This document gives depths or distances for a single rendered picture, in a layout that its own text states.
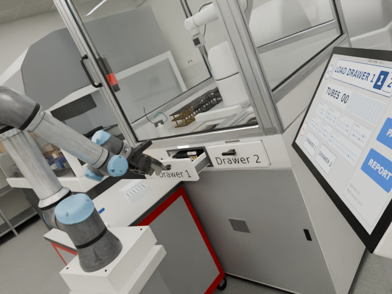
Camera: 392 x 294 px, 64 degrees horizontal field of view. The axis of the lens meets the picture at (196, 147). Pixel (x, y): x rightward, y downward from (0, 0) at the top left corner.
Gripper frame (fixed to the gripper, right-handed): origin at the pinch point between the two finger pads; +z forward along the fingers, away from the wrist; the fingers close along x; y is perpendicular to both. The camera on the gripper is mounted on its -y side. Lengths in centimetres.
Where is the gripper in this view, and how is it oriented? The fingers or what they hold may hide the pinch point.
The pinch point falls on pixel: (163, 167)
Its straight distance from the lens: 145.8
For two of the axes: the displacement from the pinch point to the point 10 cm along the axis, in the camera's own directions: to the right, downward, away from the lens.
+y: -2.8, 8.9, -3.5
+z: 6.7, 4.4, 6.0
